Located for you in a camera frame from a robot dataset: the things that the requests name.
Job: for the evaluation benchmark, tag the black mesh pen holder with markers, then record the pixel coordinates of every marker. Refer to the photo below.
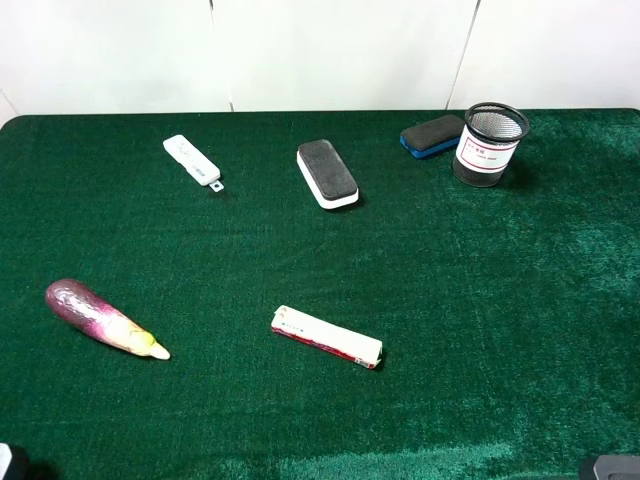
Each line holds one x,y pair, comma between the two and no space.
488,141

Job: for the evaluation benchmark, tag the grey black object bottom right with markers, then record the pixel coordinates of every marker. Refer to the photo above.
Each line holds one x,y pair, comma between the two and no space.
610,467

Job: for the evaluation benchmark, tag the black white object bottom left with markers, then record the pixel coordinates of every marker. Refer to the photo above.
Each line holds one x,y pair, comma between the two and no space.
14,462

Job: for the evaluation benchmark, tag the white whiteboard eraser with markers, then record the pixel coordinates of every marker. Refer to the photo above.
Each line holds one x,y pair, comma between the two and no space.
326,175

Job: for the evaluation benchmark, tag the white red wrapped packet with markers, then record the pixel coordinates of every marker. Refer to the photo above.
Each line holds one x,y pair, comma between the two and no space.
344,343

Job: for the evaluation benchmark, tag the blue whiteboard eraser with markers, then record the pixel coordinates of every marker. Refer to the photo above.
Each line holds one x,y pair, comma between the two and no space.
432,137

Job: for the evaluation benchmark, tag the white plastic remote device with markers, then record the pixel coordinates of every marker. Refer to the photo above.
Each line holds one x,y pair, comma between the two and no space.
194,162

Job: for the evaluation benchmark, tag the green felt table cloth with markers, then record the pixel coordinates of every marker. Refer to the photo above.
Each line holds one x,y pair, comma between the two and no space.
509,316

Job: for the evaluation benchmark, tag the purple toy eggplant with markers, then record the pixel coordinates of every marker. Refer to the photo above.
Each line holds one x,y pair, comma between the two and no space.
79,306

